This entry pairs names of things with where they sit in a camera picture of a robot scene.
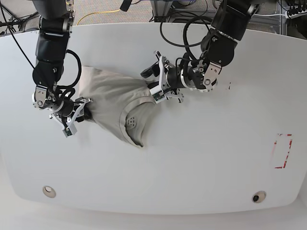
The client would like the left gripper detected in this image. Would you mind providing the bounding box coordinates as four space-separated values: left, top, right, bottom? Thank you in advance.
141 62 185 89

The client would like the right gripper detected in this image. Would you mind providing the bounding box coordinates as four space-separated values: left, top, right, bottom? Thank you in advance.
54 100 93 121

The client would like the beige T-shirt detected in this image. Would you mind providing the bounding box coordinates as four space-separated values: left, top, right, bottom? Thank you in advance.
79 66 156 148

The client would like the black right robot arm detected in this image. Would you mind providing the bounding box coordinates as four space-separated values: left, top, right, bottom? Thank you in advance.
33 0 101 123

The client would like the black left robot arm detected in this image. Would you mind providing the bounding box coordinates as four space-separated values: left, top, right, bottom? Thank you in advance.
141 0 259 91

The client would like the left table grommet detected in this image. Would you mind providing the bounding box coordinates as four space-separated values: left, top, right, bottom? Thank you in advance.
42 186 56 198

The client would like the table grommet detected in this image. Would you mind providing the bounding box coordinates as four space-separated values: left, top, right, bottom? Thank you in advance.
42 186 56 198
252 191 266 204

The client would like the red tape rectangle marking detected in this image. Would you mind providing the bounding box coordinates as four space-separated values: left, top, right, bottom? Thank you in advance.
271 134 293 169

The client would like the white power strip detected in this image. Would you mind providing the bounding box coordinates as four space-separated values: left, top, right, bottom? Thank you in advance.
285 5 307 19

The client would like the right table grommet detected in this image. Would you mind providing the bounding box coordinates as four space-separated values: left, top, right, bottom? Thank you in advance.
252 191 266 204

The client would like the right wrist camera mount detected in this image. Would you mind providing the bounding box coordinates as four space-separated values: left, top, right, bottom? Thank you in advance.
47 97 93 137

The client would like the aluminium frame base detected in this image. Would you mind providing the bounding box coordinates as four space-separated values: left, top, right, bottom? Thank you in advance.
149 0 183 23

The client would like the yellow cable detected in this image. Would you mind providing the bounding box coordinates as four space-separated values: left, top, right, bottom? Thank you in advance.
76 8 122 26

